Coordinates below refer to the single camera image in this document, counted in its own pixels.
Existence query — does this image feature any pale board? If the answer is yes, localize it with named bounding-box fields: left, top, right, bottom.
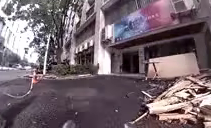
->
left=146, top=52, right=201, bottom=80

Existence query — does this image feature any wooden trestle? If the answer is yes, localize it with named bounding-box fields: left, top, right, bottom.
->
left=141, top=59, right=160, bottom=80

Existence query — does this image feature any pile of wooden planks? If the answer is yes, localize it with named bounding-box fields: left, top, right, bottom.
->
left=139, top=70, right=211, bottom=128

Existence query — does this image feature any white pole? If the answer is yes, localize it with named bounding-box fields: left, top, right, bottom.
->
left=41, top=32, right=52, bottom=76

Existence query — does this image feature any pale kerb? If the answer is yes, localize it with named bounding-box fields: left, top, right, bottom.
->
left=22, top=72, right=146, bottom=81

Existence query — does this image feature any grey asphalt road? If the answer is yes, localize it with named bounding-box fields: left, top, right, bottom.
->
left=0, top=69, right=211, bottom=128

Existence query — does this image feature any pale hose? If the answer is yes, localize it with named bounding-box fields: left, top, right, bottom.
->
left=0, top=74, right=45, bottom=100

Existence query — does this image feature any robot's own part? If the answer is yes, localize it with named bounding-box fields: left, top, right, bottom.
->
left=124, top=121, right=138, bottom=128
left=61, top=118, right=77, bottom=128

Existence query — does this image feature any green hedge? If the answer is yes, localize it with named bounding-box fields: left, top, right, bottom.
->
left=47, top=62, right=99, bottom=77

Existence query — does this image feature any tree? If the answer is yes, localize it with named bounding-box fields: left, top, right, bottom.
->
left=2, top=0, right=81, bottom=73

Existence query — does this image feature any grey building with banner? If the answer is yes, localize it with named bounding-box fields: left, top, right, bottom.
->
left=60, top=0, right=211, bottom=80

